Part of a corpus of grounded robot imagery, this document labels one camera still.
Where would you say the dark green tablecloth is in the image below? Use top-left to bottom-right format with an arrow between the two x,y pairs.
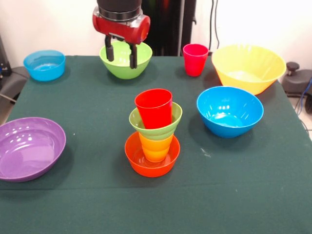
0,55 -> 312,234

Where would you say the large blue plastic bowl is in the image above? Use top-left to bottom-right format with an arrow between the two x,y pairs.
196,86 -> 265,139

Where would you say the large green plastic bowl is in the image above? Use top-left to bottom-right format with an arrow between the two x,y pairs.
99,40 -> 153,80

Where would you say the blue cable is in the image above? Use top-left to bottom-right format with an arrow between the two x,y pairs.
295,77 -> 312,116

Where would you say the red plastic cup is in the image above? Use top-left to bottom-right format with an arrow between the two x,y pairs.
134,88 -> 174,130

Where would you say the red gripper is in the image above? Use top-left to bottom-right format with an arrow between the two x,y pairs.
92,6 -> 151,70

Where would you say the black hanging cable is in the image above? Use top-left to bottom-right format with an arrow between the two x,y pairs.
209,0 -> 221,51

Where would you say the grey base with black knob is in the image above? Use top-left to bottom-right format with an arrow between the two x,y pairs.
282,61 -> 312,98

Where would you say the pink plastic cup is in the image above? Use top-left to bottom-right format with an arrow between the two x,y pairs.
183,43 -> 210,77

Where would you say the purple plastic bowl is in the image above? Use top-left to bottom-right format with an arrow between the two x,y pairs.
0,117 -> 67,183

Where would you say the orange plastic bowl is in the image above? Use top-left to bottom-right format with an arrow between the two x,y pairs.
124,131 -> 181,178

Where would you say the black equipment rack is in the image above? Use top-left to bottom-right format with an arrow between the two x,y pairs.
0,34 -> 13,82

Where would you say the small green ribbed bowl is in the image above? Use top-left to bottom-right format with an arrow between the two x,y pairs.
128,101 -> 183,141

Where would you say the small blue plastic bowl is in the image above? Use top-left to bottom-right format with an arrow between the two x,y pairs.
23,50 -> 66,82

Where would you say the grey machine base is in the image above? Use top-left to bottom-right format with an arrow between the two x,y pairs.
0,65 -> 31,103

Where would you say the orange plastic cup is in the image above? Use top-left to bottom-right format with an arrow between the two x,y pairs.
138,131 -> 174,163

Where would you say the yellow plastic bowl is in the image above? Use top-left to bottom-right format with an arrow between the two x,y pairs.
211,44 -> 287,96

